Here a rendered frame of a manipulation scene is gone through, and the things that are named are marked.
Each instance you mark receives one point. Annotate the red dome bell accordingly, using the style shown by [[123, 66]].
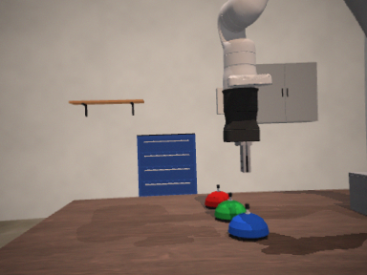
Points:
[[213, 199]]

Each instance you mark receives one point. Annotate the blue dome bell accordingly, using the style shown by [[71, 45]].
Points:
[[247, 226]]

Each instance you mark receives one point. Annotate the green dome bell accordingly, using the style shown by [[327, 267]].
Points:
[[227, 210]]

